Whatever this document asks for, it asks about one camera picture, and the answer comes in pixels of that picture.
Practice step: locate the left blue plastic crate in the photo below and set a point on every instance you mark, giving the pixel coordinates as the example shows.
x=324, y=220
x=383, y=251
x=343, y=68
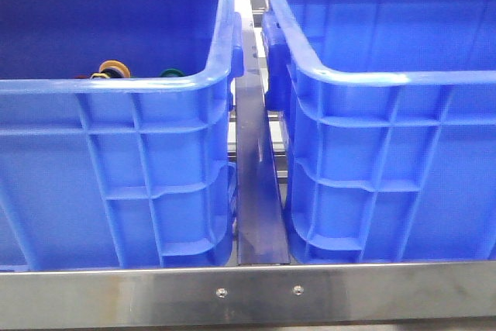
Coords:
x=116, y=173

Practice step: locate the blue plastic crate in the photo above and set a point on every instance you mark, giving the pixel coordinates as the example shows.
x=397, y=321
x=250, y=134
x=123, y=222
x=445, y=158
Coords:
x=389, y=111
x=116, y=173

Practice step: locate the steel centre divider bar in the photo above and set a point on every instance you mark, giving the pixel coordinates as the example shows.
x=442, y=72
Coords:
x=261, y=233

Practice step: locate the right blue plastic crate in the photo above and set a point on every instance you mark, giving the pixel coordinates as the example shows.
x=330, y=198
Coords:
x=389, y=111

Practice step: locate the green mushroom push button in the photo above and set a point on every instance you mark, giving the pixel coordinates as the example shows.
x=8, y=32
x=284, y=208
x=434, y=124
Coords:
x=172, y=73

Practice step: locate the steel front rack rail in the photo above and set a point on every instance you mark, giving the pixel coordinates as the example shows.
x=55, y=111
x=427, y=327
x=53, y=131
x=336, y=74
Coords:
x=266, y=295

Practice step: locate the yellow mushroom push button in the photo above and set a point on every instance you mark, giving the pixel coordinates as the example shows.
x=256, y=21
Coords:
x=112, y=69

